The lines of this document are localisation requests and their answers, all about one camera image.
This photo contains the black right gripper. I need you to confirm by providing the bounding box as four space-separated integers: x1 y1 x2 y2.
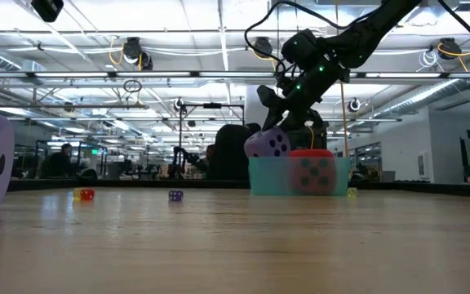
258 60 350 134

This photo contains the teal translucent plastic bin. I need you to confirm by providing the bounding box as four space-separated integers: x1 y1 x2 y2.
247 156 351 197

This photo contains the small orange bead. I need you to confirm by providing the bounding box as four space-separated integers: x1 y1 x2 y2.
73 187 95 203

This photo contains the black perforated computer case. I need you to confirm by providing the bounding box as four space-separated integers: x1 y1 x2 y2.
290 122 328 150

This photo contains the red foam die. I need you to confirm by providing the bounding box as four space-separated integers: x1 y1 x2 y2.
287 149 337 196

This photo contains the black chair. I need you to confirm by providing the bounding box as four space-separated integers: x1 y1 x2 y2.
213 122 263 181

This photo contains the long overhead light bar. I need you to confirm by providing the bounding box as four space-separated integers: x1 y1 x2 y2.
0 70 470 81

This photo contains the yellow cable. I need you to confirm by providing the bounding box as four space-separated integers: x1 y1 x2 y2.
339 81 353 158

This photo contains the black background rig frame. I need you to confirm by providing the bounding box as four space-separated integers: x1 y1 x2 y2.
177 101 246 180

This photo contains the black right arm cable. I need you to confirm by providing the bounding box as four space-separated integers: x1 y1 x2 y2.
244 0 387 82
438 0 470 58

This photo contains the black hanging cable loop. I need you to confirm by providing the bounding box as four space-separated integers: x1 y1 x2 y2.
122 78 143 94

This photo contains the silver ribbed air duct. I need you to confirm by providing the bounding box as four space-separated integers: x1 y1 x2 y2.
373 78 464 119

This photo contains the black aluminium table frame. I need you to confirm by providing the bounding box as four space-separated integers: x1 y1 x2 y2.
7 178 470 199

